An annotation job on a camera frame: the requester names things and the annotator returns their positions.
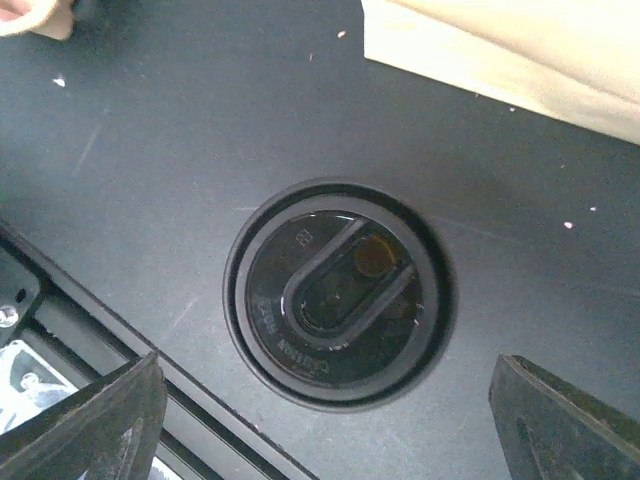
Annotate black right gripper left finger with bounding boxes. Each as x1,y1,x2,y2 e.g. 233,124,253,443
1,353,167,479

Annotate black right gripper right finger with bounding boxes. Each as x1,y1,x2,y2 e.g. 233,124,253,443
488,355,639,479

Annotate cream paper bag with handles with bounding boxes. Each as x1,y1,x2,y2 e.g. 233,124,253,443
362,1,639,144

